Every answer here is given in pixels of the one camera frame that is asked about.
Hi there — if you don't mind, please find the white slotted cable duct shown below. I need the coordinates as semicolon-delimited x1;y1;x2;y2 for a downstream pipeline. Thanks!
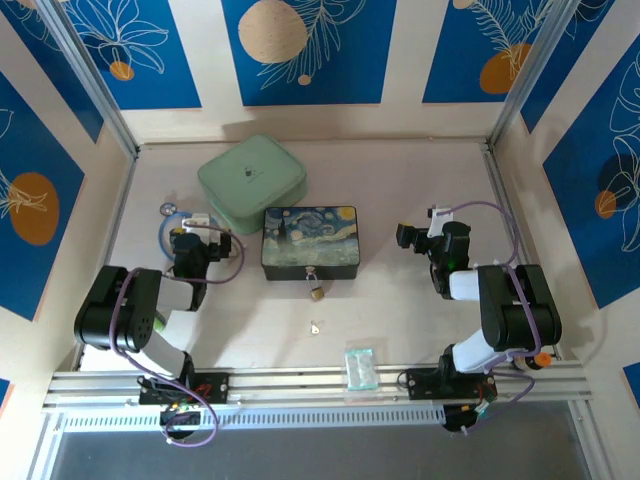
59;404;447;434

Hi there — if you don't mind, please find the blue stethoscope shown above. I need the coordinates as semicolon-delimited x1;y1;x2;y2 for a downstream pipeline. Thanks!
158;201;201;262

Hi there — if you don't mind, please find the blue poster with white flower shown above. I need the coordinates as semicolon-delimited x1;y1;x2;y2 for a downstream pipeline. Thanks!
63;0;203;112

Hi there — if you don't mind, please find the black connector box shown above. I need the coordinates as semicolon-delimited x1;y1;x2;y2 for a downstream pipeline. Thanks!
441;401;490;435
158;404;205;442

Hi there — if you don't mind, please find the mint green zip case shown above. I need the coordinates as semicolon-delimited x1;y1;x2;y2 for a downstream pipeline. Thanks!
196;133;309;236

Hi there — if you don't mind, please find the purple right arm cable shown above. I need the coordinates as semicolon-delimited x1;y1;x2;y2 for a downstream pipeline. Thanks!
449;200;545;437

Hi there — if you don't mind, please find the small brass padlock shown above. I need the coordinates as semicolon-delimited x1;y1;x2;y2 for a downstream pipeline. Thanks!
305;266;327;303

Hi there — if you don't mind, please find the blue poster with orange fruit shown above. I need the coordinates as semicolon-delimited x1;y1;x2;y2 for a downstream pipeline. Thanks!
422;0;572;105

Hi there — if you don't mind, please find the blue poster with beige circle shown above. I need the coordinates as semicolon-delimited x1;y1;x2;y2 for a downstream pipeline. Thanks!
221;0;399;108

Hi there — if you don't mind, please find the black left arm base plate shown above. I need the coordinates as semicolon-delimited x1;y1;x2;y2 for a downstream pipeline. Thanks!
138;372;232;407

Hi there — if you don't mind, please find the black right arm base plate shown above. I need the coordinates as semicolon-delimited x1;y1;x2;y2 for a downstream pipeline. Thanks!
404;367;500;402

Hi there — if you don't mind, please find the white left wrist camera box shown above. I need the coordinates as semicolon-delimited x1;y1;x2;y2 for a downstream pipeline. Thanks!
178;212;224;235

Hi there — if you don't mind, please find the aluminium front rail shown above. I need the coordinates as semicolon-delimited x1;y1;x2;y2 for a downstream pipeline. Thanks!
42;362;595;412

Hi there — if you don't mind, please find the starry night print box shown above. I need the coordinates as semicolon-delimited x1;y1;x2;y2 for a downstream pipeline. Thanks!
260;204;360;282

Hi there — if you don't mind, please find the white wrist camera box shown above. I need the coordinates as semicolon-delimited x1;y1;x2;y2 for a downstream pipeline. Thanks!
178;212;224;235
427;203;455;239

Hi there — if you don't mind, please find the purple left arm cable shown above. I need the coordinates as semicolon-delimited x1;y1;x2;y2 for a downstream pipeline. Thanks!
109;222;247;447

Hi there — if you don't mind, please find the clear plastic packet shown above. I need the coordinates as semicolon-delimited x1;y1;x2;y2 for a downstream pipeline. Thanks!
343;344;379;394

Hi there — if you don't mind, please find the aluminium frame post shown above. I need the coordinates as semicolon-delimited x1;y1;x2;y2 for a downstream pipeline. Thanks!
485;0;592;151
35;0;141;160

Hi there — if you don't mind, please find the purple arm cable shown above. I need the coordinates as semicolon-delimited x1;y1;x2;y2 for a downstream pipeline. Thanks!
449;200;545;437
109;222;247;447

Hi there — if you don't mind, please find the orange capped small object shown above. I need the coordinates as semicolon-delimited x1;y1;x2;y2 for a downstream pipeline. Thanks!
514;351;553;372

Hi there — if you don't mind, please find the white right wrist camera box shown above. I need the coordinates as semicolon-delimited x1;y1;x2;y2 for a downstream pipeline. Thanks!
427;203;455;239

